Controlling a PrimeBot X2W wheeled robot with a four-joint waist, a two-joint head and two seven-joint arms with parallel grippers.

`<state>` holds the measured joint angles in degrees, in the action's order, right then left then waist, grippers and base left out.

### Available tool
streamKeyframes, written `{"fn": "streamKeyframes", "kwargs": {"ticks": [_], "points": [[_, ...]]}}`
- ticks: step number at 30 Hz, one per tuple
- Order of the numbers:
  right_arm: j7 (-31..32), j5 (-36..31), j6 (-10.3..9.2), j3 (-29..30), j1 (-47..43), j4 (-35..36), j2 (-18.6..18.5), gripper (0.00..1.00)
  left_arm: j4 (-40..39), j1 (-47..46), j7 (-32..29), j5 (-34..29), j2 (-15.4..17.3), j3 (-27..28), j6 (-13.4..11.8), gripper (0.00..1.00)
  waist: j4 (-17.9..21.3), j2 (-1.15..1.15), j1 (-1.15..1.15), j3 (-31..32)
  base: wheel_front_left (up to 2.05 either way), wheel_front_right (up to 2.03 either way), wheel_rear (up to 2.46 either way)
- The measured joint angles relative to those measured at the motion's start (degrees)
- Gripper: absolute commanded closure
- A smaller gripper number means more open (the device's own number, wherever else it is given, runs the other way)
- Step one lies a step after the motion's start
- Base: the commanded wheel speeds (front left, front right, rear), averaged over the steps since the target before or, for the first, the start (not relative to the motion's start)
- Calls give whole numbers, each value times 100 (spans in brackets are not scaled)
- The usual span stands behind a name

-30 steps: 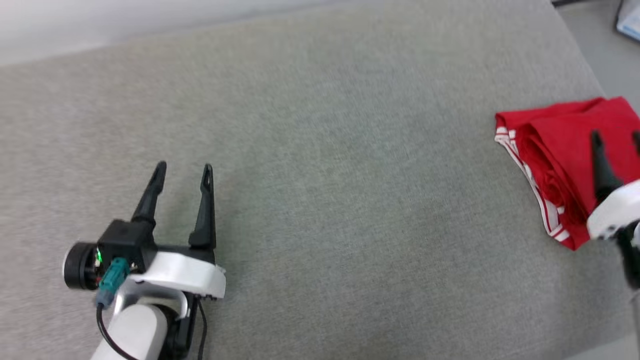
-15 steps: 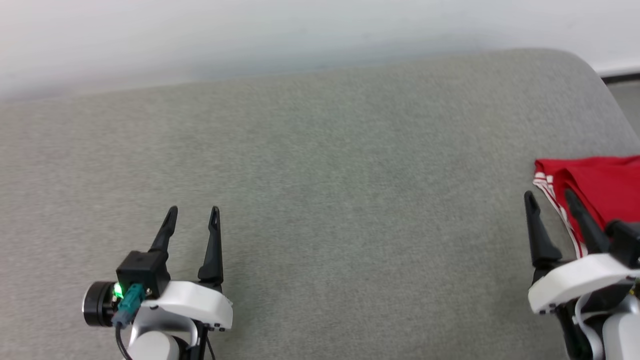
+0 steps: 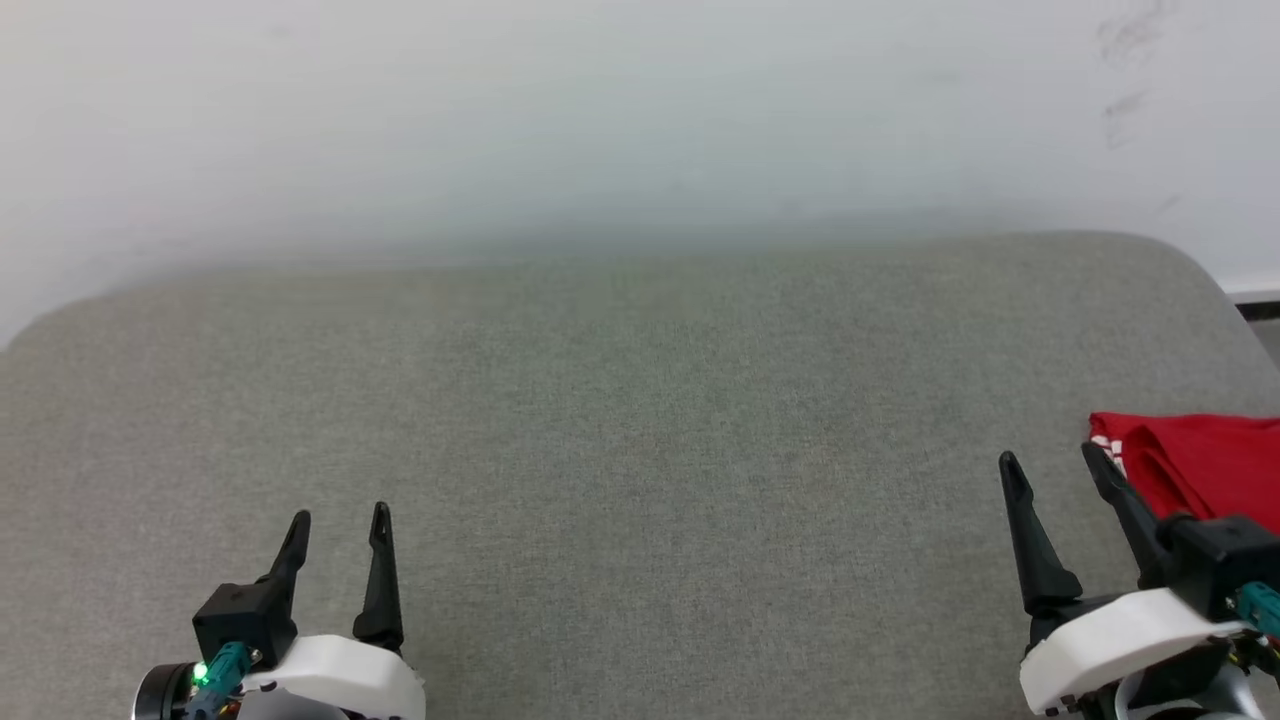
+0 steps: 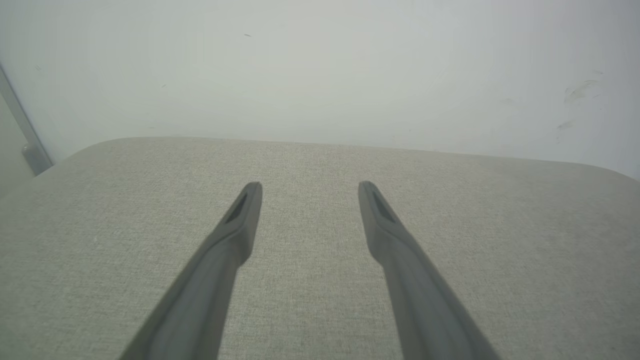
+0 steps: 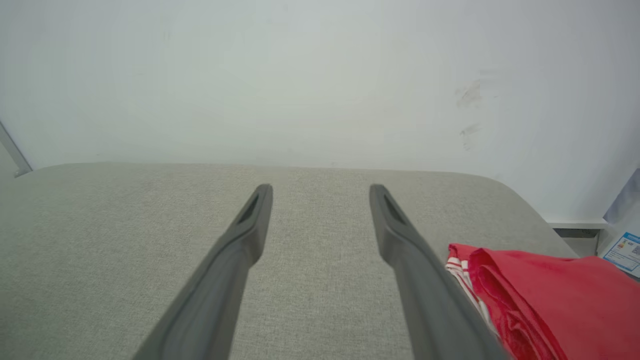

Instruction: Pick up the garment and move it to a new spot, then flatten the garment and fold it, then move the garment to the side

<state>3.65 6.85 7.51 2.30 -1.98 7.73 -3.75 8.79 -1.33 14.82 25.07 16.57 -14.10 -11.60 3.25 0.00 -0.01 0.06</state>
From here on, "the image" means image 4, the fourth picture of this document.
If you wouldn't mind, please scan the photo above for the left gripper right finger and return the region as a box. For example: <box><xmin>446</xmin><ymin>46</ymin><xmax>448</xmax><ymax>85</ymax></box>
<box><xmin>357</xmin><ymin>180</ymin><xmax>502</xmax><ymax>360</ymax></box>

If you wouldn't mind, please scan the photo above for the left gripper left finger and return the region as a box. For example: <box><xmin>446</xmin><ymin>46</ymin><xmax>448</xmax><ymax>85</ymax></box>
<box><xmin>119</xmin><ymin>181</ymin><xmax>264</xmax><ymax>360</ymax></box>

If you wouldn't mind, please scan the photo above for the grey metal frame strip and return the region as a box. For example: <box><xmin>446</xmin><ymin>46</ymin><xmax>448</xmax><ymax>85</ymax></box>
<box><xmin>0</xmin><ymin>65</ymin><xmax>54</xmax><ymax>177</ymax></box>

